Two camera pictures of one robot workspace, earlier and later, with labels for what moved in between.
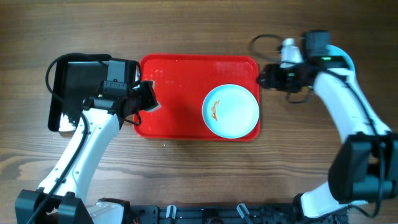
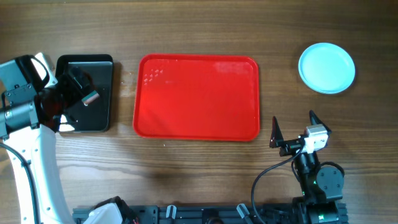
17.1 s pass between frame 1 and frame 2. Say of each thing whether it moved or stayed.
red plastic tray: stayed
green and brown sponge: moved
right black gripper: moved
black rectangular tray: stayed
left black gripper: moved
